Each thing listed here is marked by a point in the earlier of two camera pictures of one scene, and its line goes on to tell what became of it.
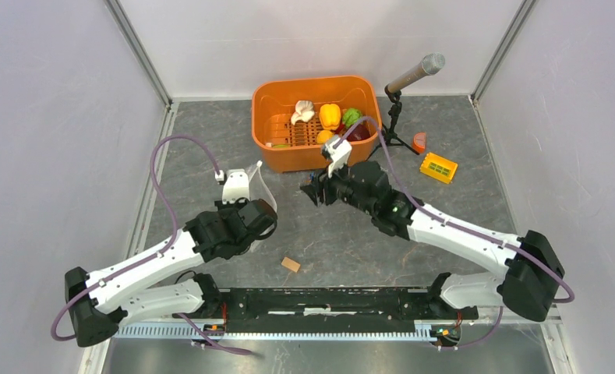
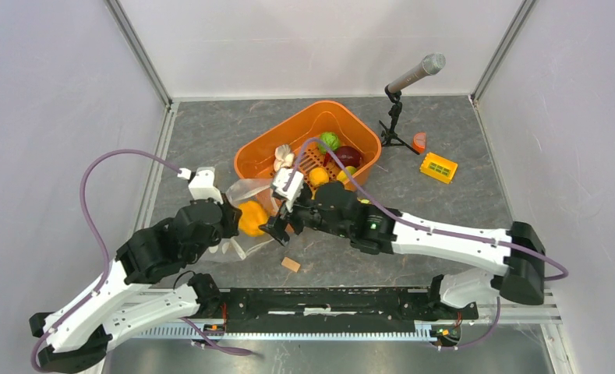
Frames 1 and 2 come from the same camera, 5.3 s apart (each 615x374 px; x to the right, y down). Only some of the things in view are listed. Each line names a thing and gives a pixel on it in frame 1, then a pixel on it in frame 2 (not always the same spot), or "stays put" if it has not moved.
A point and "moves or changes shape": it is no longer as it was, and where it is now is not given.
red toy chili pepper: (338, 130) -> (326, 158)
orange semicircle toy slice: (419, 142) stays put
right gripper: (315, 188) -> (277, 225)
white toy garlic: (304, 111) -> (284, 157)
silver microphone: (431, 64) stays put
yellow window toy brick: (439, 167) stays put
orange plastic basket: (293, 118) moves or changes shape
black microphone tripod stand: (394, 111) stays put
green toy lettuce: (351, 116) -> (331, 139)
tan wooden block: (291, 264) stays put
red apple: (358, 132) moves or changes shape
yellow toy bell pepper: (330, 115) moves or changes shape
